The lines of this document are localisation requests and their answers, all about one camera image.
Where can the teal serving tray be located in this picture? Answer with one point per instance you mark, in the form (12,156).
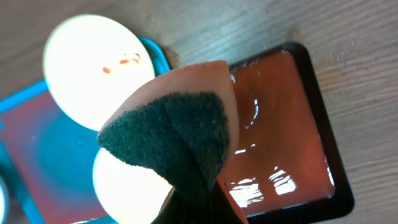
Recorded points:
(47,159)

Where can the light blue plate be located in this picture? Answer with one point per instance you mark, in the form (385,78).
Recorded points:
(4,201)

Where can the yellow-green plate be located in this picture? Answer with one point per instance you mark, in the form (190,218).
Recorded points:
(129,194)
(91,65)

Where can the black tray with red water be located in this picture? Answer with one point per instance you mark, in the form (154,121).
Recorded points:
(287,167)

